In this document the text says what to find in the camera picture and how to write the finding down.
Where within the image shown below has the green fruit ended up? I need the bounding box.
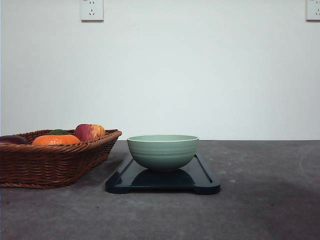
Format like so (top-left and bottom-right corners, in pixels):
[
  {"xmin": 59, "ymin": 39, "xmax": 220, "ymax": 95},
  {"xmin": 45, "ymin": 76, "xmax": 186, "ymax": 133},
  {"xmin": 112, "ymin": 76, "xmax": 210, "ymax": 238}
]
[{"xmin": 48, "ymin": 129, "xmax": 69, "ymax": 135}]

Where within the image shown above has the red yellow apple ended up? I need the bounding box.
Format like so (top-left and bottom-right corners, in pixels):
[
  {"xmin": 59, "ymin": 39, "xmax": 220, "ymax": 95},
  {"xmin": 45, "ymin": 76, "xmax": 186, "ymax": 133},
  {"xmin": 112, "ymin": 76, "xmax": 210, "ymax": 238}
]
[{"xmin": 75, "ymin": 123, "xmax": 106, "ymax": 141}]

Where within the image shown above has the green ceramic bowl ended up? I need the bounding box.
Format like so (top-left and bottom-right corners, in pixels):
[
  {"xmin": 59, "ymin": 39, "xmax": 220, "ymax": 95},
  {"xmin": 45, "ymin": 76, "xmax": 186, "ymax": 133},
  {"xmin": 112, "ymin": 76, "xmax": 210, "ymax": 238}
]
[{"xmin": 127, "ymin": 134, "xmax": 199, "ymax": 171}]

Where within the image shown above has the white wall socket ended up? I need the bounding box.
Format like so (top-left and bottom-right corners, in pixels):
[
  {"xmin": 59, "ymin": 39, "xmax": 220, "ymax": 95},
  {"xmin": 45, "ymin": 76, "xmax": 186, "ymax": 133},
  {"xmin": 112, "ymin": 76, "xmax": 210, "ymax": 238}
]
[
  {"xmin": 80, "ymin": 0, "xmax": 104, "ymax": 24},
  {"xmin": 305, "ymin": 0, "xmax": 320, "ymax": 22}
]

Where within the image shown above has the white wall socket right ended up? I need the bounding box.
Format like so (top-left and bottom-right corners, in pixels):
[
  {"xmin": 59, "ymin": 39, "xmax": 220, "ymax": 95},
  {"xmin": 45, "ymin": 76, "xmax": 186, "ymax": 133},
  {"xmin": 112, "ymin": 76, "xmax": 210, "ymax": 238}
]
[{"xmin": 305, "ymin": 0, "xmax": 320, "ymax": 22}]

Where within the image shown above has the orange tangerine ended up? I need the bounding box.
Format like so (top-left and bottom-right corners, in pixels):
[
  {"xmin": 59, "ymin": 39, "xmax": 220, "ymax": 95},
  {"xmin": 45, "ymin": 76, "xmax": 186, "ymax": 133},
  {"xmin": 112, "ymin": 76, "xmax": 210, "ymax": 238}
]
[{"xmin": 32, "ymin": 135, "xmax": 81, "ymax": 146}]

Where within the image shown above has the brown wicker basket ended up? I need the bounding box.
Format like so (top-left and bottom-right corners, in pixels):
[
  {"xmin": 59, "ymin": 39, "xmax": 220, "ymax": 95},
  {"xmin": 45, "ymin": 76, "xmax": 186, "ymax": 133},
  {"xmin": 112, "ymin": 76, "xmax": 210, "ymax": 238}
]
[{"xmin": 0, "ymin": 124, "xmax": 122, "ymax": 189}]

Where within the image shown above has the white wall socket left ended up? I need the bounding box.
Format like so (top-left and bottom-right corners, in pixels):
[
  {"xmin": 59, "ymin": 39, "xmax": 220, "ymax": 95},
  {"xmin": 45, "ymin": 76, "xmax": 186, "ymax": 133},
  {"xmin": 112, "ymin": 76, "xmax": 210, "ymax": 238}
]
[{"xmin": 80, "ymin": 0, "xmax": 104, "ymax": 24}]

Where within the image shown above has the dark rectangular tray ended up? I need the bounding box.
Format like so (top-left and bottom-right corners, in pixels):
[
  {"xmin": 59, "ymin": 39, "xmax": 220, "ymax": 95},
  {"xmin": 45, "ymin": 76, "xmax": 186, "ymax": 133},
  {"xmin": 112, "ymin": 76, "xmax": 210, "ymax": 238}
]
[{"xmin": 105, "ymin": 154, "xmax": 221, "ymax": 195}]

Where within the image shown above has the dark purple fruit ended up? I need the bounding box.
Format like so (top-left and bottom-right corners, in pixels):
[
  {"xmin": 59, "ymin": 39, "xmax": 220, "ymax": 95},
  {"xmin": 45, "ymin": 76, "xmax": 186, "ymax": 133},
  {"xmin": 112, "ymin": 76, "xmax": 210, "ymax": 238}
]
[{"xmin": 0, "ymin": 135, "xmax": 27, "ymax": 145}]

